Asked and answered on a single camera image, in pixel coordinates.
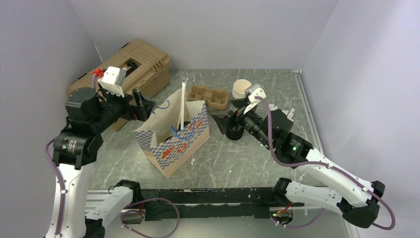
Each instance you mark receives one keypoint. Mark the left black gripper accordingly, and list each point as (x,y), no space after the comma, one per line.
(144,106)

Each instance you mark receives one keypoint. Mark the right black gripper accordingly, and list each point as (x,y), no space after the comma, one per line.
(223,122)

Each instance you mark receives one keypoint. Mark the white straw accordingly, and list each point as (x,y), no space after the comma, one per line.
(183,99)

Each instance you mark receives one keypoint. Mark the blue checkered paper bag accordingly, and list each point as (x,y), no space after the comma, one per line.
(168,156)

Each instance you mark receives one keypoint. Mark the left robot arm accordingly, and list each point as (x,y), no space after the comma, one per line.
(75,150)

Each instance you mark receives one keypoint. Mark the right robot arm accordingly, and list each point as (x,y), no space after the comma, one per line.
(355,199)

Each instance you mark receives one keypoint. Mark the brown cardboard cup carrier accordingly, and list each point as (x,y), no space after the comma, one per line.
(217,99)

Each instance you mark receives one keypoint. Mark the stack of black lids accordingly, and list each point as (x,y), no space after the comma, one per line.
(234,130)

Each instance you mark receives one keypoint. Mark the stack of paper cups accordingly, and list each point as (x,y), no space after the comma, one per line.
(239,87)

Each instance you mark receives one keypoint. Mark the tan plastic toolbox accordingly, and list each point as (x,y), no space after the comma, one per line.
(146,67)

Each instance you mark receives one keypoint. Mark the bundle of white straws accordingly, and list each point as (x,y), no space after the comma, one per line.
(288,113)

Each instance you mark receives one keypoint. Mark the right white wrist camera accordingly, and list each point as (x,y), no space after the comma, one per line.
(254,94)

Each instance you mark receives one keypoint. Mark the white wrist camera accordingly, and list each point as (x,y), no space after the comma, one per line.
(110,79)
(254,94)

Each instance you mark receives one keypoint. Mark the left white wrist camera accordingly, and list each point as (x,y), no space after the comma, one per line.
(110,79)

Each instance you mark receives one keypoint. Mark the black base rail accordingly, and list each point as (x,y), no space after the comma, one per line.
(256,202)

